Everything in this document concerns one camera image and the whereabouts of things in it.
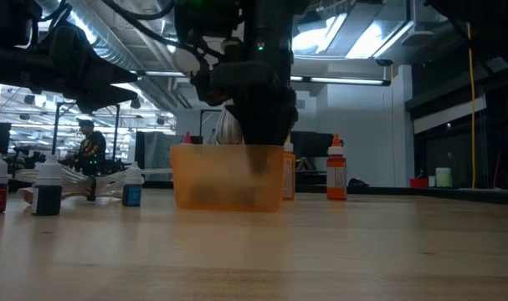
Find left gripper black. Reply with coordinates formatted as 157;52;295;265
27;23;138;115

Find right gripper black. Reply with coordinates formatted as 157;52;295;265
192;60;299;175

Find large yellow colouring bottle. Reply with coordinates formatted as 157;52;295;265
282;134;297;202

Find large orange colouring bottle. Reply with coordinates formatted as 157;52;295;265
326;133;347;201

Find table lamp white shade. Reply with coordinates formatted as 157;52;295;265
172;36;246;146

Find black monitor workstation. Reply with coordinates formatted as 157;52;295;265
290;130;347;186

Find person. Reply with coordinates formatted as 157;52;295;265
64;118;108;176

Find orange translucent plastic bin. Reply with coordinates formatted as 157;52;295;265
169;144;285;213

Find grey curtain partition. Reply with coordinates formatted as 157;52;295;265
135;130;183;181

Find fluorescent ceiling light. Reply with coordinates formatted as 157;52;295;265
290;74;391;87

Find small blue-label dropper bottle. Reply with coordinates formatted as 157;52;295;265
121;161;145;207

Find small black dropper bottle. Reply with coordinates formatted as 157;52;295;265
31;154;64;217

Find pale green jar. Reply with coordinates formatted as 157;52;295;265
435;167;453;189

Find black rectangular frame stand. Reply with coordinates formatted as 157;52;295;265
199;109;223;137

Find black pole frame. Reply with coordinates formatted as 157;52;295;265
51;101;121;168

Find yellow extension cord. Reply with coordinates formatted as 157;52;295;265
465;23;477;189

